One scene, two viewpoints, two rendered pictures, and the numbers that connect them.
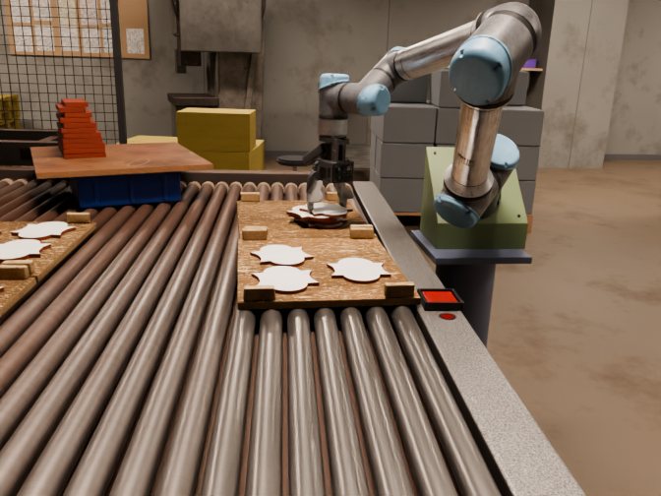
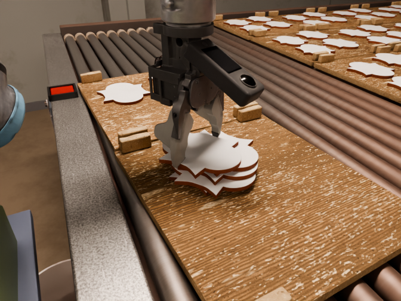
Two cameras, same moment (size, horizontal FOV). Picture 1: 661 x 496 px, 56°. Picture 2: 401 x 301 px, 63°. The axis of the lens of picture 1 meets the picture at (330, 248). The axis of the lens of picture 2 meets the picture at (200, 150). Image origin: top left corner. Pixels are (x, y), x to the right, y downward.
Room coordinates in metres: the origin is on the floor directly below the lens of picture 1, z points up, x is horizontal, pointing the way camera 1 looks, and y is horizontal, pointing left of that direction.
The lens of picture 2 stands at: (2.09, -0.14, 1.26)
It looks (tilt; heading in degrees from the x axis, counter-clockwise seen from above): 32 degrees down; 161
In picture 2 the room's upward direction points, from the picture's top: straight up
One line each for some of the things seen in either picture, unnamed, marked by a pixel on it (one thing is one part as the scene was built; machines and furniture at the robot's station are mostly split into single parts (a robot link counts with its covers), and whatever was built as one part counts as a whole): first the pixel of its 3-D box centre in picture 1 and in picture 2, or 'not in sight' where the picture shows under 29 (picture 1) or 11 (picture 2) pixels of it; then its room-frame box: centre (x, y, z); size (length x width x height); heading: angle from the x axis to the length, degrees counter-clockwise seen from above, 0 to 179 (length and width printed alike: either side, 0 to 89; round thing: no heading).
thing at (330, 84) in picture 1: (334, 95); not in sight; (1.63, 0.00, 1.27); 0.09 x 0.08 x 0.11; 48
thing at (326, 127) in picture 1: (333, 127); (186, 7); (1.63, 0.00, 1.20); 0.08 x 0.08 x 0.05
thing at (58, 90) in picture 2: (439, 299); (62, 92); (1.15, -0.22, 0.92); 0.06 x 0.06 x 0.01; 5
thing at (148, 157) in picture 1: (116, 157); not in sight; (2.03, 0.71, 1.03); 0.50 x 0.50 x 0.02; 27
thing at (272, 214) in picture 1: (300, 219); (253, 185); (1.71, 0.09, 0.93); 0.41 x 0.35 x 0.02; 10
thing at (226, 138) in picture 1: (190, 152); not in sight; (6.04, 1.39, 0.42); 1.54 x 1.15 x 0.84; 99
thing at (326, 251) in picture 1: (318, 268); (160, 99); (1.30, 0.03, 0.93); 0.41 x 0.35 x 0.02; 8
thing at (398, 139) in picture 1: (449, 147); not in sight; (5.39, -0.99, 0.64); 1.29 x 0.86 x 1.27; 93
